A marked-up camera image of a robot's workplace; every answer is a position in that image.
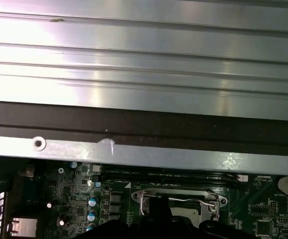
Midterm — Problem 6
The black RAM slot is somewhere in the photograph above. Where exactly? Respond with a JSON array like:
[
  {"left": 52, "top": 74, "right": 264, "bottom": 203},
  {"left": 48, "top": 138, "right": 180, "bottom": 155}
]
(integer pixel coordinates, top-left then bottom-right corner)
[
  {"left": 101, "top": 175, "right": 249, "bottom": 182},
  {"left": 101, "top": 169, "right": 236, "bottom": 175}
]

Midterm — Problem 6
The CPU plate silver top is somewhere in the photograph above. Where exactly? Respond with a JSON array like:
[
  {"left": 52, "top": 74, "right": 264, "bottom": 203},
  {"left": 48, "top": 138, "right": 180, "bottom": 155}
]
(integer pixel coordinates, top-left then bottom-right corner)
[{"left": 170, "top": 206, "right": 201, "bottom": 225}]

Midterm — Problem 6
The metal socket cover frame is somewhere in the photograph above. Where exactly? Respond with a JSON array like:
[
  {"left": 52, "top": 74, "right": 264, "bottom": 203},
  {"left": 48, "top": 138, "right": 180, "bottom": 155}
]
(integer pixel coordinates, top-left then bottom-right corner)
[{"left": 140, "top": 194, "right": 221, "bottom": 222}]

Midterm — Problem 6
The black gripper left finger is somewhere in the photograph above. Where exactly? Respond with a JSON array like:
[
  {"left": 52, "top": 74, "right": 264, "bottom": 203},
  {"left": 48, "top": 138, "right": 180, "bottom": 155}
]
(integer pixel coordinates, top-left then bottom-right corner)
[{"left": 79, "top": 197, "right": 160, "bottom": 239}]

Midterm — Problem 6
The black PC case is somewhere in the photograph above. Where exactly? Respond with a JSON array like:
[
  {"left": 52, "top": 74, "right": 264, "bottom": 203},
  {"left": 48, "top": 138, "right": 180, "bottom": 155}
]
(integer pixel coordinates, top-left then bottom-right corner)
[{"left": 0, "top": 99, "right": 288, "bottom": 239}]

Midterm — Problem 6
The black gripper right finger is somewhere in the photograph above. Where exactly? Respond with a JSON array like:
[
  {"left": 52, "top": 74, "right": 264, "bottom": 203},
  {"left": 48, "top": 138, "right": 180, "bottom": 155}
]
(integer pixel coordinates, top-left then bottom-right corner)
[{"left": 159, "top": 197, "right": 259, "bottom": 239}]

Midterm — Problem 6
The silver coin battery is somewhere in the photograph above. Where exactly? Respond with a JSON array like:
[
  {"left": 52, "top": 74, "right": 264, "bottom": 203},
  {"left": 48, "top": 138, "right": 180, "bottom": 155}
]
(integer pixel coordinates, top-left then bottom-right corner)
[{"left": 278, "top": 175, "right": 288, "bottom": 196}]

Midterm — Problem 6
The metal locking lever wire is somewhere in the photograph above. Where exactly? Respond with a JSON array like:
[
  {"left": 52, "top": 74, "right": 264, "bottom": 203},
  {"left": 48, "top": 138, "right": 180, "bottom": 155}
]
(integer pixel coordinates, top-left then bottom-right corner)
[{"left": 168, "top": 196, "right": 218, "bottom": 209}]

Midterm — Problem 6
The silver rear port block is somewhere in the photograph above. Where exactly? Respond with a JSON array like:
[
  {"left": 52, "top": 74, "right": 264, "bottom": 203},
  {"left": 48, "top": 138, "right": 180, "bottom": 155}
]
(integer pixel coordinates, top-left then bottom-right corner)
[
  {"left": 6, "top": 218, "right": 39, "bottom": 237},
  {"left": 19, "top": 165, "right": 36, "bottom": 178}
]

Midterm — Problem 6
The green motherboard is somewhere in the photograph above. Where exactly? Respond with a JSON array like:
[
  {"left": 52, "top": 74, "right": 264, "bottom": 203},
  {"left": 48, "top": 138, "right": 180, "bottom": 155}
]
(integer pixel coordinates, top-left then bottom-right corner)
[{"left": 9, "top": 159, "right": 288, "bottom": 239}]

